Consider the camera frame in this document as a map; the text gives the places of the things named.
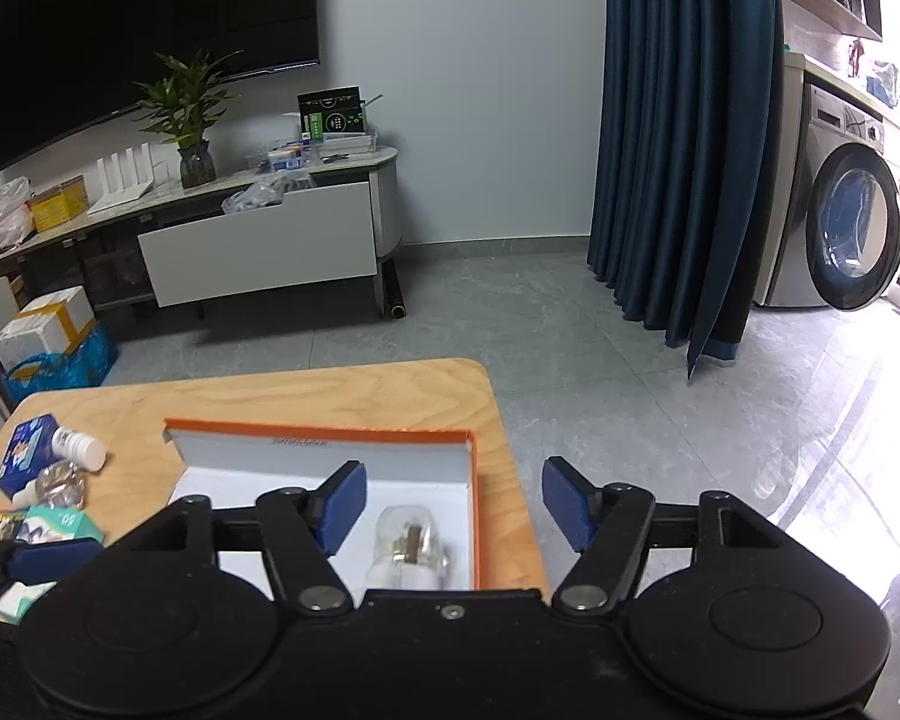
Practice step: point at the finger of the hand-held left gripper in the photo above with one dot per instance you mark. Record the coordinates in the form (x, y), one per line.
(49, 559)

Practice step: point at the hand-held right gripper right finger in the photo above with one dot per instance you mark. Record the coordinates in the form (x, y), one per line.
(566, 504)

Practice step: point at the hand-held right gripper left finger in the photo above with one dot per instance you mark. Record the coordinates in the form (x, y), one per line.
(345, 502)

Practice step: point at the teal and white box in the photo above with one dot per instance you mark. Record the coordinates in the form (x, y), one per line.
(64, 525)

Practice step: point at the orange and white box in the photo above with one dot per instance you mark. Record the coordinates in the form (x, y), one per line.
(270, 465)

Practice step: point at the white pill bottle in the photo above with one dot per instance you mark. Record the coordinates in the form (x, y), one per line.
(81, 450)

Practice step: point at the clear bottle with white cap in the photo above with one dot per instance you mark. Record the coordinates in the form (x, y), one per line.
(58, 486)

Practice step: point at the clear glass bottle white base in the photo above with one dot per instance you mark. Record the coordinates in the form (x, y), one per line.
(409, 544)

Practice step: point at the blue printed box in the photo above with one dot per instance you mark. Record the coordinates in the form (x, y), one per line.
(28, 456)

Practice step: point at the blue woven bag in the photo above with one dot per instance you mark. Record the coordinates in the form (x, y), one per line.
(82, 364)

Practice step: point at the black roll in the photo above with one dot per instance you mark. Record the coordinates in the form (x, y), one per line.
(396, 289)

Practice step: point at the white cardboard box yellow tape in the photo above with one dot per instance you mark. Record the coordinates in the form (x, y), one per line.
(41, 330)

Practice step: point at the white cabinet drawer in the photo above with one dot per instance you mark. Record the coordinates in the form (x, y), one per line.
(262, 247)

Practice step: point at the grey television cabinet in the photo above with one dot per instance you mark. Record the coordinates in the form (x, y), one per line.
(386, 195)

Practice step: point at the clear plastic bag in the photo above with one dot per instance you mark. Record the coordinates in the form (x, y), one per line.
(259, 195)

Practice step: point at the white plastic bag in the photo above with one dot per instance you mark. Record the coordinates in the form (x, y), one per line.
(4, 214)

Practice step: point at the small blue and white box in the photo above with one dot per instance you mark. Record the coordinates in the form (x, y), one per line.
(285, 159)

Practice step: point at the clear plastic tray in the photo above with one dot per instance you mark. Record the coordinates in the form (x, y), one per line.
(345, 150)

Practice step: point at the potted bamboo in glass vase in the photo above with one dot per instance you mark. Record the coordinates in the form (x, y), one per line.
(195, 165)

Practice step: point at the white router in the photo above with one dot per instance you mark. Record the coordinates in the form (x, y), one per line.
(131, 187)

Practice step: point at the black and green box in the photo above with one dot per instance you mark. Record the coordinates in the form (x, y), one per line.
(331, 114)

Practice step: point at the dark blue curtain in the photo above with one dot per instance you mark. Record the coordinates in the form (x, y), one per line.
(682, 127)

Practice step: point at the silver washing machine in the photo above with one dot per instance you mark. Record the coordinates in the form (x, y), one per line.
(855, 225)

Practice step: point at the laundry counter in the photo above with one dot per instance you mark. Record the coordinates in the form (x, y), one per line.
(817, 64)

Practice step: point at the large black television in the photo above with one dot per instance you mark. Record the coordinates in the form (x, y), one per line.
(120, 30)

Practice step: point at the blue plastic bag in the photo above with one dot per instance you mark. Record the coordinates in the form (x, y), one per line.
(881, 81)

